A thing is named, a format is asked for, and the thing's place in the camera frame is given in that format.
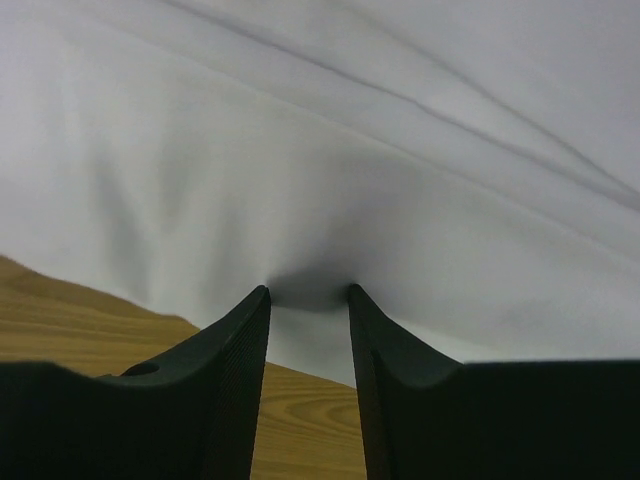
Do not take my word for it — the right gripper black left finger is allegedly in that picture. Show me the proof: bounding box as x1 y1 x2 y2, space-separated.
1 286 271 479

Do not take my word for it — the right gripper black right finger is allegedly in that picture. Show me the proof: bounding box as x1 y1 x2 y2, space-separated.
347 285 639 479

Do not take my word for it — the white t shirt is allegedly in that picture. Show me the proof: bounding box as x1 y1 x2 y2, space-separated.
1 1 639 384

